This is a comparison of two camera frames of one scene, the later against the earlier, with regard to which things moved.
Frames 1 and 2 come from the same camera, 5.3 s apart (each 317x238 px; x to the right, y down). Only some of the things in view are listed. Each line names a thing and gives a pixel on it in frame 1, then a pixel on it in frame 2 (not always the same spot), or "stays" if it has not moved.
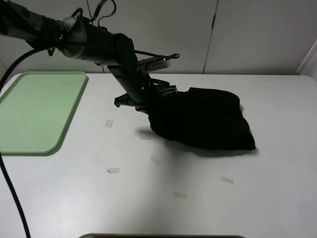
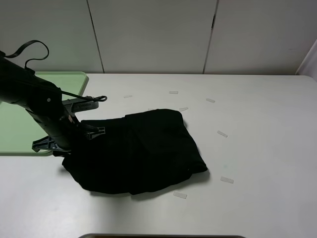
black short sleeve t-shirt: [203, 116] → [133, 152]
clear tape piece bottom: [176, 194] stays
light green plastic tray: [35, 108] stays
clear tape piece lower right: [223, 178] stays
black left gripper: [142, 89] → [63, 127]
